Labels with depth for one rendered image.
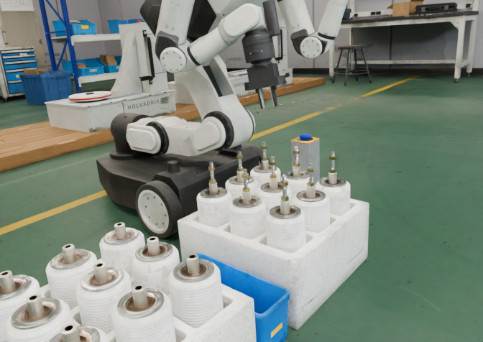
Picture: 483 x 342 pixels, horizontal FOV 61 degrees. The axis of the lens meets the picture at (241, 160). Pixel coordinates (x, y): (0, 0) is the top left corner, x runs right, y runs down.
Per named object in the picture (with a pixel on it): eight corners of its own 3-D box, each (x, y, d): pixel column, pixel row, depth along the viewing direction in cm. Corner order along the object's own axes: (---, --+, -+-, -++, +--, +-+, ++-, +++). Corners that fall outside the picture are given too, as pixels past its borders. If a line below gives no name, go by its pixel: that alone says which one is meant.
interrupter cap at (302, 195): (290, 197, 106) (290, 195, 106) (308, 190, 111) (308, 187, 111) (313, 205, 101) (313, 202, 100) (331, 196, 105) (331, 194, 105)
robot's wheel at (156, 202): (138, 230, 149) (131, 179, 143) (149, 225, 153) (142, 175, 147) (175, 246, 137) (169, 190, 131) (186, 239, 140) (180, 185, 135)
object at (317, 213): (286, 258, 111) (284, 197, 106) (308, 245, 117) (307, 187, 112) (314, 271, 105) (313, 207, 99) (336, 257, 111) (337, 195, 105)
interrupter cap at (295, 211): (263, 211, 99) (263, 209, 99) (290, 204, 102) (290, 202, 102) (279, 223, 92) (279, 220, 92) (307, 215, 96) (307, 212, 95)
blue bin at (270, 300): (171, 310, 104) (165, 269, 100) (202, 289, 112) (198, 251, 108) (264, 366, 85) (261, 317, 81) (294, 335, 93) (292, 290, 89)
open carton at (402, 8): (399, 16, 533) (400, -2, 526) (428, 14, 502) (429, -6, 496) (386, 17, 516) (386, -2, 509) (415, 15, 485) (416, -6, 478)
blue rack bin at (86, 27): (53, 37, 563) (50, 21, 557) (78, 36, 592) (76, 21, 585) (73, 35, 533) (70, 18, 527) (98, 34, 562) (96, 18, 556)
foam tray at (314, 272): (183, 276, 119) (176, 220, 113) (264, 225, 147) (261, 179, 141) (297, 330, 94) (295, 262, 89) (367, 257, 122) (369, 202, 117)
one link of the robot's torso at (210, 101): (210, 160, 144) (147, 52, 150) (241, 148, 157) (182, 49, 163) (236, 139, 134) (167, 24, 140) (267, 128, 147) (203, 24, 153)
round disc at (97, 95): (61, 102, 303) (60, 95, 302) (97, 95, 326) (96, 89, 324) (83, 104, 285) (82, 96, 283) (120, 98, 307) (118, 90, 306)
